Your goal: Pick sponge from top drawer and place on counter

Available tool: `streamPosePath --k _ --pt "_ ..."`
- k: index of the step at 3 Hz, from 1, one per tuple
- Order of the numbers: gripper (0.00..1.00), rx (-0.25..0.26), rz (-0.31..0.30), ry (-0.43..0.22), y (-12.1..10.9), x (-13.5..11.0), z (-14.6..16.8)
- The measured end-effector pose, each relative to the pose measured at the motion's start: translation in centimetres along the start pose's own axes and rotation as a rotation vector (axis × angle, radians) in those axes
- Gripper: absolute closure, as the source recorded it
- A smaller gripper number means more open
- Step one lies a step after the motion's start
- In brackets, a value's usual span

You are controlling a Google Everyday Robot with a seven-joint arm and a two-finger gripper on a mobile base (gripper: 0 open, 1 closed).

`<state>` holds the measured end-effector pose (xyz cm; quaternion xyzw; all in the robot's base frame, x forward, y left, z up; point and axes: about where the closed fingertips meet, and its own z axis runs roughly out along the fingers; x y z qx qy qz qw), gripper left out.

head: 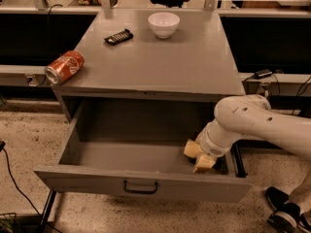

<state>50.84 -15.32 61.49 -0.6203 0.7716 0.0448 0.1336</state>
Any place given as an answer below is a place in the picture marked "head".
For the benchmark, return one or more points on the open grey top drawer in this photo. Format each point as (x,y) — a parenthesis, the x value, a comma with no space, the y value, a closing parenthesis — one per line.
(141,141)

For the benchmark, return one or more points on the white bowl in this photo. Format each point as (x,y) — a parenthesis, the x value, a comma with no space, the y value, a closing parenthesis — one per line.
(163,25)

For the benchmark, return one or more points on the black power adapter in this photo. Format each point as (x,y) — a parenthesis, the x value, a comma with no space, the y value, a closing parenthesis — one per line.
(262,74)

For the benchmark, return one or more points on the black drawer handle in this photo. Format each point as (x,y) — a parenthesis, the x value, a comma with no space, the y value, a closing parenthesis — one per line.
(142,189)

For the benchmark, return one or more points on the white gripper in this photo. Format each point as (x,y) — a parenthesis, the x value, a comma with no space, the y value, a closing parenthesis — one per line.
(210,145)

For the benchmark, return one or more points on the grey drawer cabinet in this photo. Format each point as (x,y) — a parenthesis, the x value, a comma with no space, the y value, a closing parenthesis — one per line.
(195,64)

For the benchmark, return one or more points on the black shoe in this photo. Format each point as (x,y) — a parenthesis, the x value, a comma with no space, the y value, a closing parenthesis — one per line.
(286,216)

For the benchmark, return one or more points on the red soda can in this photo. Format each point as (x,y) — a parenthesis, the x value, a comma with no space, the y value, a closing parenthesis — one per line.
(65,67)

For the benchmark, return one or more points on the yellow sponge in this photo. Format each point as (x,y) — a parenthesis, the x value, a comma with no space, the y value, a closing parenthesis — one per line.
(194,152)

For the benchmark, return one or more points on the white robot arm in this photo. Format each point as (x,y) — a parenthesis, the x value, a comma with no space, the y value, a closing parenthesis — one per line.
(238,117)

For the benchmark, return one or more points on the black snack bar packet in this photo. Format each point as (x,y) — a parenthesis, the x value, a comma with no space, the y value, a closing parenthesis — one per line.
(120,37)

